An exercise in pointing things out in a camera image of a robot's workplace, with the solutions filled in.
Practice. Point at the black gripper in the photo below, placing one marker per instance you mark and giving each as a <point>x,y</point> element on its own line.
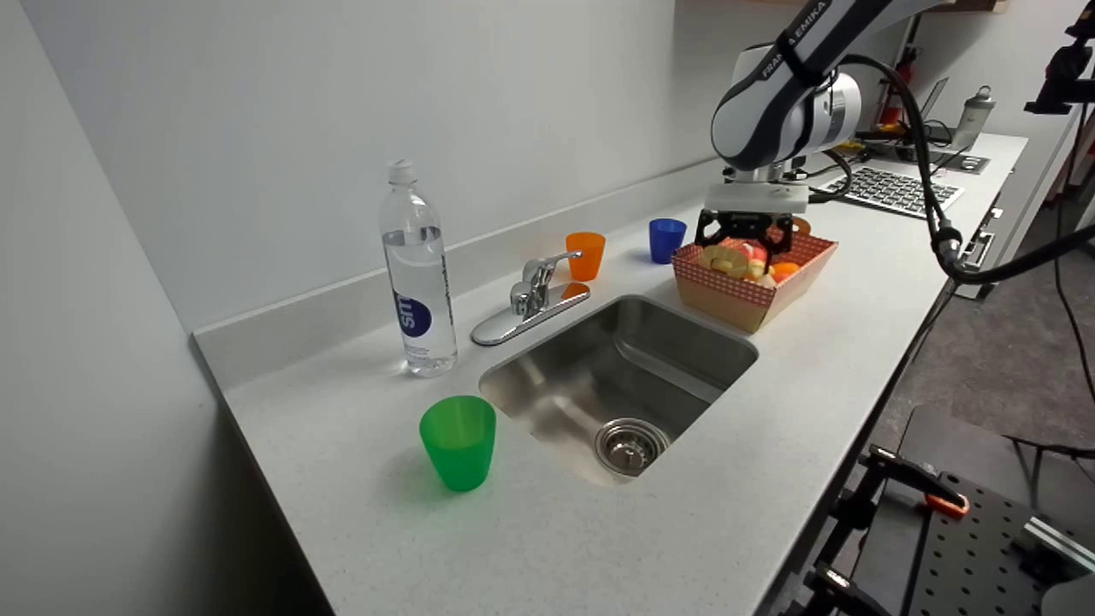
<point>747,227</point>

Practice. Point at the yellow stuffed banana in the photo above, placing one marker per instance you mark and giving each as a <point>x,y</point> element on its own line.
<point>737,258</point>

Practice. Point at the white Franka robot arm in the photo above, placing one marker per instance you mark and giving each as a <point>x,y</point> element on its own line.
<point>790,97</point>

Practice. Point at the orange stuffed toy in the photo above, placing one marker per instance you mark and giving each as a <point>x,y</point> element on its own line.
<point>784,273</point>

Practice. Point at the red checkered basket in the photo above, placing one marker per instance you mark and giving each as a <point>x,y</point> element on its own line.
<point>739,297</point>

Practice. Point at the blue plastic cup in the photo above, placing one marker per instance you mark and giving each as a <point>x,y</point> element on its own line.
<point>665,239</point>

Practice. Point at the grey laptop keyboard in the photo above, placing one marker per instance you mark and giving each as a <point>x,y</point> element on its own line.
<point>892,188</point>

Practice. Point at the orange plastic cup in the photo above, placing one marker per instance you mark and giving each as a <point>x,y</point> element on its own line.
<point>585,256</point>

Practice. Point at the stainless steel sink basin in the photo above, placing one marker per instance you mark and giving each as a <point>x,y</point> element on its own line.
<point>616,379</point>

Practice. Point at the chrome sink faucet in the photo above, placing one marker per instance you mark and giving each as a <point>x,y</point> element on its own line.
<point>532,297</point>

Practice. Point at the grey drink bottle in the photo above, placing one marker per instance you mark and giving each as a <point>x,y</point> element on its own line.
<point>973,119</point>

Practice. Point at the clear water bottle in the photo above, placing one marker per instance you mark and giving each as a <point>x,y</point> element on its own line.
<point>416,287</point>

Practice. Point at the green plastic cup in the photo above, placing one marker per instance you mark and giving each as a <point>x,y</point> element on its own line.
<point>460,442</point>

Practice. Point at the black perforated workbench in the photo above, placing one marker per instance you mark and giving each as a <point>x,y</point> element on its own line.
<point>977,560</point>

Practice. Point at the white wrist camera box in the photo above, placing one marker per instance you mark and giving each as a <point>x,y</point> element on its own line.
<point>755,200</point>

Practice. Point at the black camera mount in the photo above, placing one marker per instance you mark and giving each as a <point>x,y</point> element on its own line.
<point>1066,70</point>

